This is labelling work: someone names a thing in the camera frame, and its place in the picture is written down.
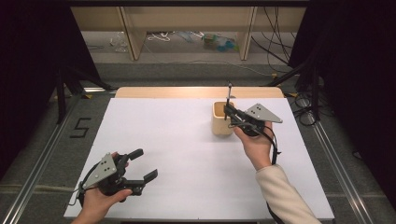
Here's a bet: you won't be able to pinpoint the metal floor rail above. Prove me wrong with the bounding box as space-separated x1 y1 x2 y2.
0 87 117 224
295 96 379 224

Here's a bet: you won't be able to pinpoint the light wooden desk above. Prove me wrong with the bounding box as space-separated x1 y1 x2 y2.
70 6 307 62

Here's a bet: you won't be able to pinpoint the black hanging cables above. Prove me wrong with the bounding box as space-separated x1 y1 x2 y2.
250 6 297 67

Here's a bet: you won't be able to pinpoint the small wooden box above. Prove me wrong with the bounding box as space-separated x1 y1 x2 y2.
212 101 235 136

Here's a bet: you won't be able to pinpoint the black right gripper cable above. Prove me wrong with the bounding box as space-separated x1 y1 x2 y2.
228 122 282 166

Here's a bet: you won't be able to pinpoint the black floor cable bundle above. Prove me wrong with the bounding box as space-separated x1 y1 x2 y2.
289 92 319 127

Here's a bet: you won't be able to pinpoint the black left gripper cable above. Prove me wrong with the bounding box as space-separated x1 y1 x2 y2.
67 161 104 208

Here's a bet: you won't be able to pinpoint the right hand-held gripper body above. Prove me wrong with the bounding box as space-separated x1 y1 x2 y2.
232 103 284 137

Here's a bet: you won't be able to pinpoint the coiled white cord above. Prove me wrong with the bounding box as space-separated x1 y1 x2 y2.
147 31 176 43

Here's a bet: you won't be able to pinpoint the black stand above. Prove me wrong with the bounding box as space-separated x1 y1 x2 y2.
264 59 322 122
55 65 115 125

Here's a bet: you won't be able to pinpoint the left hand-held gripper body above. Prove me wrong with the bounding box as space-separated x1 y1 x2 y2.
82 152 148 197

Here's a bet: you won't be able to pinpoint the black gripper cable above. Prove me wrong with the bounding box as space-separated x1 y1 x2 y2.
67 161 104 208
228 122 282 166

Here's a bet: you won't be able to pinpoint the green blue plastic bag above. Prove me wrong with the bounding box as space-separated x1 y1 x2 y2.
202 33 240 53

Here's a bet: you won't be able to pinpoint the person's right hand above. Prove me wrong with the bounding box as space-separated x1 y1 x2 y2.
233 120 276 172

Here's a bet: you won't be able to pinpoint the black curtain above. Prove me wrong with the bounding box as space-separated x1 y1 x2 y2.
0 0 106 176
288 0 396 200

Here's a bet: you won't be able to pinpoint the person's left hand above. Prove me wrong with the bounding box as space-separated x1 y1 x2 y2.
78 151 134 220

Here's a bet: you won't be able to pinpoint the thin dark pen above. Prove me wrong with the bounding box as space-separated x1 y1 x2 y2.
224 81 233 121

